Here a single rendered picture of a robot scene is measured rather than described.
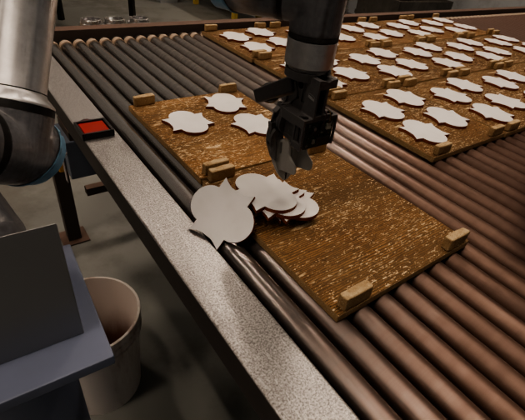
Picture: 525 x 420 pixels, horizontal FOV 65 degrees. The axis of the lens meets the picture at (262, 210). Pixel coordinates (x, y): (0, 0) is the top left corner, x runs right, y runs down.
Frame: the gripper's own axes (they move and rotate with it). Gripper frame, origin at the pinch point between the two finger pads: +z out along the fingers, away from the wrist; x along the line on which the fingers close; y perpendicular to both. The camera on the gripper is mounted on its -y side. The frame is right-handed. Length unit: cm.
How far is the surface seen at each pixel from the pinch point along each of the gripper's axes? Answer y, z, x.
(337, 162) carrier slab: -7.6, 8.1, 23.2
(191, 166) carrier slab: -20.4, 8.1, -8.6
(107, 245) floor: -109, 103, -10
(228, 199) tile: -1.2, 3.9, -10.7
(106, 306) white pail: -52, 78, -26
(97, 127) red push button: -48, 9, -21
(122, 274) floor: -87, 102, -10
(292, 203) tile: 5.3, 3.7, -1.1
